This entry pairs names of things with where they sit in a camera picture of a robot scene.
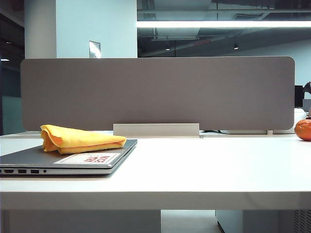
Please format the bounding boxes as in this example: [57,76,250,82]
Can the yellow microfibre rag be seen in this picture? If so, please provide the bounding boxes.
[40,124,127,155]

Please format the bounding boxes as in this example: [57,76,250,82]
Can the grey closed laptop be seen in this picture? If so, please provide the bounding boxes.
[0,138,138,176]

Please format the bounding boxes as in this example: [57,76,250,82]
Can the grey-brown fabric desk divider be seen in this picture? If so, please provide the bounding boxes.
[20,56,295,132]

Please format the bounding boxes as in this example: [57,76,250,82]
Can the white sticker with red print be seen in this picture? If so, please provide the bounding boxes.
[53,152,121,165]

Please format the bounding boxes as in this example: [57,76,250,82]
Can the long ceiling light strip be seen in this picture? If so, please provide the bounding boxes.
[136,20,311,28]

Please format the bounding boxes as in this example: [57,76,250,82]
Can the white rounded appliance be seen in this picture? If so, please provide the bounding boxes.
[294,108,307,133]

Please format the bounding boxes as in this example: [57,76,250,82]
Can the black computer monitor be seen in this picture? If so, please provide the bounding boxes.
[294,85,306,108]

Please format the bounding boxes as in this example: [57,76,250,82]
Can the orange mandarin fruit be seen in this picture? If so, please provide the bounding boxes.
[294,119,311,141]

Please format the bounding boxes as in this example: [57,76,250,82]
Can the grey metal cable tray flap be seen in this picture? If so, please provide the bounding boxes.
[113,123,200,137]

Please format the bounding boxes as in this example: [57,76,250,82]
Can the framed wall sign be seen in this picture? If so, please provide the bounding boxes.
[88,40,101,59]

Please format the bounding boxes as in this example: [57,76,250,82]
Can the grey metal divider bracket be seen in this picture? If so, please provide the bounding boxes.
[226,129,274,135]

